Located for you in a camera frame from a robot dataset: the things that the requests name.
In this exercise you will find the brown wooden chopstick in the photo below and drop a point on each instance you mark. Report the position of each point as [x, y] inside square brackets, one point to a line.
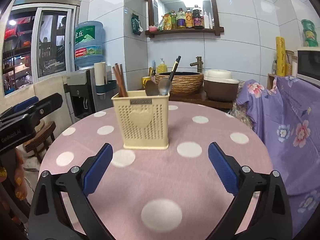
[122, 81]
[118, 78]

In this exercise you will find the stainless steel spoon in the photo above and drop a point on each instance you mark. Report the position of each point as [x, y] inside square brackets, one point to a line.
[164, 86]

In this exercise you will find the dark soy sauce bottle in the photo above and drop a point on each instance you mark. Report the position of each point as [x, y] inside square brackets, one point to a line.
[197, 17]

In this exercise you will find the dark wooden counter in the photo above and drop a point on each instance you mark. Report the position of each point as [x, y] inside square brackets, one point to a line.
[200, 98]

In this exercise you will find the wooden framed mirror shelf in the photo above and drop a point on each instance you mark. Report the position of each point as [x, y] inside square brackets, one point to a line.
[168, 17]

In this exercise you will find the small wooden stool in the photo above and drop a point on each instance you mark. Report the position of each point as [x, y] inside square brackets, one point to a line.
[39, 143]

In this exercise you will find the bronze faucet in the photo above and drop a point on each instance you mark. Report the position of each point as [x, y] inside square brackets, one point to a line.
[198, 64]

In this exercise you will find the yellow oil bottle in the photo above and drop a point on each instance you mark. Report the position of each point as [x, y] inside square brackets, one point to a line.
[188, 18]

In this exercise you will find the paper cup stack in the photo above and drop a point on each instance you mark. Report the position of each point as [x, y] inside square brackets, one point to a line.
[99, 73]

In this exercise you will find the green stacked bowls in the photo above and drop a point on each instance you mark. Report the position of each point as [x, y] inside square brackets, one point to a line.
[310, 35]

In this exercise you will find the yellow mug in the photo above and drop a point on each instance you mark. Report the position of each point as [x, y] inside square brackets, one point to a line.
[145, 80]

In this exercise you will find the white brown rice cooker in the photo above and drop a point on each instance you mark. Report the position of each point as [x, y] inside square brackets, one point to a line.
[219, 85]

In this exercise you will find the purple floral cloth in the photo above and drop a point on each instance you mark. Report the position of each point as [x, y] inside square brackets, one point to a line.
[286, 119]

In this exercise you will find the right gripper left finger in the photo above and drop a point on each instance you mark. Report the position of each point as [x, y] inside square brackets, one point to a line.
[48, 218]

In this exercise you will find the person left hand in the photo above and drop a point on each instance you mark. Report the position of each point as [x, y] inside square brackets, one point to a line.
[20, 209]

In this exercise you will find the green hanging packet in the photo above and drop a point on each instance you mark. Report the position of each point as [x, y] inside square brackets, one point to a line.
[137, 29]

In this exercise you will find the sliding glass window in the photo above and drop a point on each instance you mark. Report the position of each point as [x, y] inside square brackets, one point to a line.
[38, 43]

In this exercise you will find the yellow soap dispenser bottle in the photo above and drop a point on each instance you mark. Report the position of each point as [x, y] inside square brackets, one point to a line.
[162, 67]

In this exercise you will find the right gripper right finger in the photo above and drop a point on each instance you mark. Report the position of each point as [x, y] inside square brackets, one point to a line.
[272, 215]

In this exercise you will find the black chopstick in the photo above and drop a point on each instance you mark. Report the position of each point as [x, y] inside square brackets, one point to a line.
[171, 76]

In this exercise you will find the wicker textured sink basin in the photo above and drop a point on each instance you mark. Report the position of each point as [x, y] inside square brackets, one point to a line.
[186, 83]

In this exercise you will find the pink polka dot tablecloth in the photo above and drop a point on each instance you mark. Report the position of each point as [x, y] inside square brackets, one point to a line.
[160, 194]

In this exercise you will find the water dispenser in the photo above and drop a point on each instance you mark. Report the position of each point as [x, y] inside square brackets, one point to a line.
[86, 97]

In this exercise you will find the white microwave oven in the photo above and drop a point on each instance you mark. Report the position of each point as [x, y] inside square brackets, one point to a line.
[308, 64]

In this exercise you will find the blue water jug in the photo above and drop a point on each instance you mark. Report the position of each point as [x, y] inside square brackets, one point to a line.
[88, 43]

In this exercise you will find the cream plastic utensil holder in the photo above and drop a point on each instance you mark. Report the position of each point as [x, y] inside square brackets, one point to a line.
[142, 120]

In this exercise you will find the yellow rolled mat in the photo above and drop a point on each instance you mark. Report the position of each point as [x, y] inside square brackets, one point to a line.
[281, 56]

